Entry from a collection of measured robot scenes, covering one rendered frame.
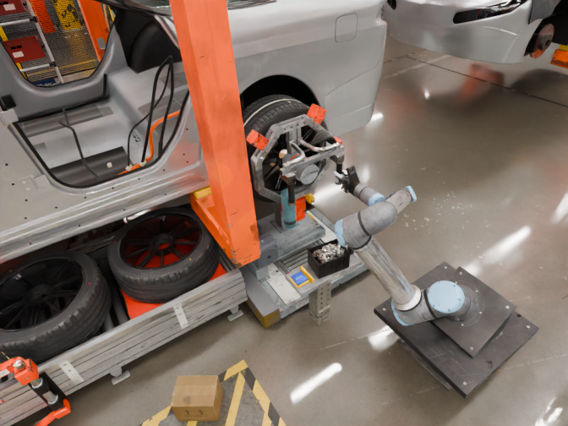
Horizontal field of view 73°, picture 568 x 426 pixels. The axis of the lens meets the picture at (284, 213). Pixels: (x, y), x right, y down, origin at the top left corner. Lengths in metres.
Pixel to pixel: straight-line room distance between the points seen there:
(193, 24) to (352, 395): 1.94
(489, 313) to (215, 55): 1.74
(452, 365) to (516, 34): 3.12
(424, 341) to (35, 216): 2.09
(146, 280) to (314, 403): 1.14
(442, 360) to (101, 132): 2.54
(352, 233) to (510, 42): 3.08
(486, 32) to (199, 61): 3.18
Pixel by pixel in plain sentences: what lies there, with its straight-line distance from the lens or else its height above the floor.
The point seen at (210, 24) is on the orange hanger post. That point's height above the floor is 1.77.
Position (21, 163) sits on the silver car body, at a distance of 2.17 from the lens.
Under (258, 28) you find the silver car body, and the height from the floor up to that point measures 1.58.
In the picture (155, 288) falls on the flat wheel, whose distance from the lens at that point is 2.36.
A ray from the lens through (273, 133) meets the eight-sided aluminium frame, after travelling 2.18.
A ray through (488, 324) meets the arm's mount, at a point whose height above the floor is 0.43.
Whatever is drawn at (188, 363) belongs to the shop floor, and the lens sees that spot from 2.52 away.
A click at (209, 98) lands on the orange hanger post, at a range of 1.62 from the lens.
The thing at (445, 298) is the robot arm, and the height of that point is 0.62.
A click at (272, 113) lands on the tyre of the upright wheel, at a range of 2.24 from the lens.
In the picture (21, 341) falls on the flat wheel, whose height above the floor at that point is 0.50.
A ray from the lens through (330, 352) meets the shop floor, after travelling 2.45.
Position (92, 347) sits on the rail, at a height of 0.37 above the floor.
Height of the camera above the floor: 2.11
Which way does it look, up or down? 40 degrees down
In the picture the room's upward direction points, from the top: 4 degrees counter-clockwise
